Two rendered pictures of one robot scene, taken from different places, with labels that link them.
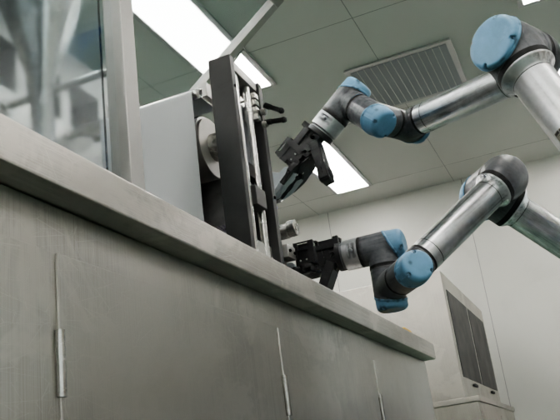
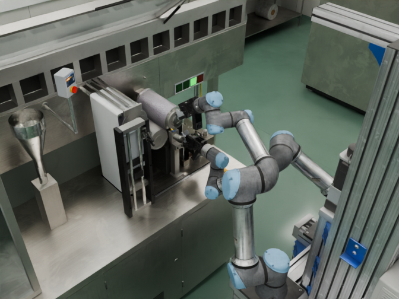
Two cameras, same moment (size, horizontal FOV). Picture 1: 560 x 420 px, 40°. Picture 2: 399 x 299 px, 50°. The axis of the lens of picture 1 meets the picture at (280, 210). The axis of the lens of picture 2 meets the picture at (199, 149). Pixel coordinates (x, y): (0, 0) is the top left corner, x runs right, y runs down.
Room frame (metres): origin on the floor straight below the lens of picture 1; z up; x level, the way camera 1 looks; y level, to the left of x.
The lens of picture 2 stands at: (0.19, -0.90, 2.54)
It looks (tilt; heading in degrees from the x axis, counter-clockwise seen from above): 38 degrees down; 26
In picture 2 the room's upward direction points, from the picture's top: 1 degrees clockwise
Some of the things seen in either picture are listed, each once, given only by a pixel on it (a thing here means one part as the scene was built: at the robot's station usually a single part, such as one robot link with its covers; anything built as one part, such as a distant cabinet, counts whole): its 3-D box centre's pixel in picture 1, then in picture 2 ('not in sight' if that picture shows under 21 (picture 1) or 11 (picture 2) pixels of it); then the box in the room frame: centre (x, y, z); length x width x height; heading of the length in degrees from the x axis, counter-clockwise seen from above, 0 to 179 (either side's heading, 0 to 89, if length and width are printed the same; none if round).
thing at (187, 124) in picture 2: not in sight; (181, 130); (2.06, 0.13, 1.00); 0.40 x 0.16 x 0.06; 70
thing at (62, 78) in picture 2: not in sight; (67, 83); (1.33, 0.25, 1.66); 0.07 x 0.07 x 0.10; 6
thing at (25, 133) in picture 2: not in sight; (27, 123); (1.19, 0.39, 1.50); 0.14 x 0.14 x 0.06
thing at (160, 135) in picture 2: not in sight; (144, 129); (1.76, 0.19, 1.17); 0.26 x 0.12 x 0.12; 70
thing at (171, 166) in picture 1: (141, 223); (107, 143); (1.57, 0.30, 1.17); 0.34 x 0.05 x 0.54; 70
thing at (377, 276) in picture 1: (391, 286); (216, 174); (1.78, -0.23, 1.01); 0.11 x 0.08 x 0.11; 15
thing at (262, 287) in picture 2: not in sight; (272, 282); (1.38, -0.71, 0.87); 0.15 x 0.15 x 0.10
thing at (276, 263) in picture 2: not in sight; (274, 266); (1.38, -0.70, 0.98); 0.13 x 0.12 x 0.14; 132
